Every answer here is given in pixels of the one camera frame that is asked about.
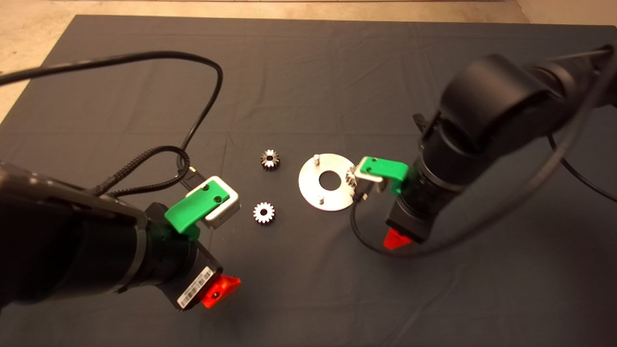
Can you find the dark grey table cloth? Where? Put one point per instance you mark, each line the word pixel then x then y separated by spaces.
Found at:
pixel 289 289

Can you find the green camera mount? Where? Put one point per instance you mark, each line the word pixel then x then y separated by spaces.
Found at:
pixel 189 212
pixel 385 168

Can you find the silver right camera box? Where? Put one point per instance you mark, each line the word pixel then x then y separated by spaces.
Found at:
pixel 368 180

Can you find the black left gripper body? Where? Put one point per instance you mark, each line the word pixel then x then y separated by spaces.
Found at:
pixel 194 274

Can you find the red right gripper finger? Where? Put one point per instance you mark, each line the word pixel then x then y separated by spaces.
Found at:
pixel 396 239

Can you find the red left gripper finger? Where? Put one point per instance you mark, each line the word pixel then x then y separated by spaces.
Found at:
pixel 221 287

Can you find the round metal carrier plate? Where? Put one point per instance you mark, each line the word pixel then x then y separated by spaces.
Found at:
pixel 308 183

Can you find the silver camera box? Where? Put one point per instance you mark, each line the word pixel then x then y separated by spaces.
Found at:
pixel 227 208
pixel 368 180

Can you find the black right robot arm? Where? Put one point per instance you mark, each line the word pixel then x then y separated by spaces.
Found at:
pixel 501 106

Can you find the green left camera mount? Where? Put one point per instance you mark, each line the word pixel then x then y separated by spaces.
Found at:
pixel 189 212

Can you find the green right camera mount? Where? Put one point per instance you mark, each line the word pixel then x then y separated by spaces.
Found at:
pixel 385 168

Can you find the steel planetary gear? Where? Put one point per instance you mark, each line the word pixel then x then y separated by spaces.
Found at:
pixel 273 164
pixel 259 215
pixel 350 180

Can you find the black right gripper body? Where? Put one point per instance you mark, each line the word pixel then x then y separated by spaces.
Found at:
pixel 412 221

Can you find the silver left camera box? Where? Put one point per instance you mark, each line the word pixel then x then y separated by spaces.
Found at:
pixel 227 208

